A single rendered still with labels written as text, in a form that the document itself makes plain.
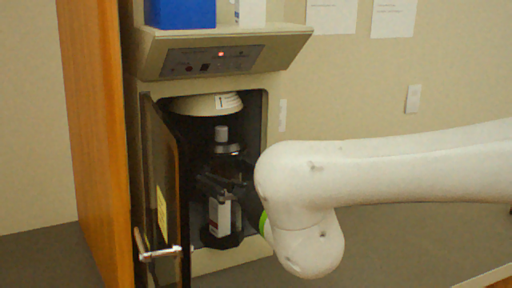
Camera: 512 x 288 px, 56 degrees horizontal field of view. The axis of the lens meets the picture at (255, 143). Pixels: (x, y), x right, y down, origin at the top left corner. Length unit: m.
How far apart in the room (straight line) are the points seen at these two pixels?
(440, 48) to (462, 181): 1.46
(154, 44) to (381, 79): 1.18
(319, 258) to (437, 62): 1.44
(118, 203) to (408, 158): 0.52
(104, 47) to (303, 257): 0.45
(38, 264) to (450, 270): 0.99
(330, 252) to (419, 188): 0.18
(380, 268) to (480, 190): 0.63
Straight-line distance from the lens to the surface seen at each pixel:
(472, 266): 1.33
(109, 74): 0.83
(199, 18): 0.85
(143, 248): 0.76
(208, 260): 1.15
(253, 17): 0.92
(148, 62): 0.87
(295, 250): 0.73
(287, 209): 0.68
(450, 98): 2.18
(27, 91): 1.35
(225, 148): 1.00
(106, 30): 0.82
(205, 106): 1.03
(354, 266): 1.23
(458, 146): 0.64
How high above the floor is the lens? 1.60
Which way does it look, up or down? 19 degrees down
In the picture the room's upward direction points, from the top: 2 degrees clockwise
